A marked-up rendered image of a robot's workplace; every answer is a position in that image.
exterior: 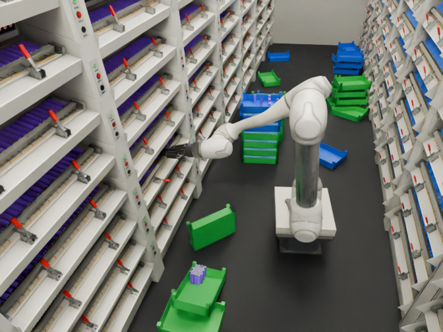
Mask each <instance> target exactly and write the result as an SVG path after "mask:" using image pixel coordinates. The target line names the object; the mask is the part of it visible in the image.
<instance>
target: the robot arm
mask: <svg viewBox="0 0 443 332"><path fill-rule="evenodd" d="M331 92H332V86H331V84H330V83H329V81H328V80H327V78H326V77H325V76H317V77H314V78H310V79H308V80H306V81H304V82H302V83H301V84H299V85H298V86H296V87H294V88H293V89H292V90H290V91H289V92H288V93H286V94H285V95H284V96H283V97H282V98H281V99H279V100H278V101H277V102H276V103H275V104H273V106H271V107H270V108H269V109H267V110H266V111H265V112H263V113H261V114H259V115H255V116H253V117H249V118H247V119H244V120H242V121H239V122H237V123H235V124H231V123H227V124H223V125H221V126H220V127H219V128H218V129H217V130H216V131H215V132H214V133H213V135H212V137H211V138H209V139H207V141H202V142H194V143H193V144H188V143H185V144H179V145H174V146H171V148H164V149H163V150H162V151H161V152H160V154H159V155H158V156H166V157H167V158H171V159H181V158H180V157H184V156H187V157H194V158H208V159H221V158H225V157H228V156H230V155H231V154H232V151H233V145H232V143H233V142H234V141H236V139H238V137H239V134H240V133H241V132H242V131H244V130H246V129H250V128H257V127H261V126H266V125H268V124H271V123H274V122H276V121H278V120H281V119H284V118H286V117H289V125H290V129H291V136H292V138H293V139H294V141H295V180H294V181H293V186H292V190H291V199H290V198H287V199H285V203H286V204H287V206H288V210H289V228H290V230H291V232H292V234H293V236H294V237H295V238H296V239H297V240H299V241H301V242H312V241H314V240H316V239H317V238H318V236H319V235H320V233H321V231H322V220H323V216H322V202H321V201H322V182H321V180H320V178H319V176H318V171H319V159H320V141H321V139H323V137H324V134H325V130H326V125H327V105H326V98H327V97H328V96H329V95H330V94H331Z"/></svg>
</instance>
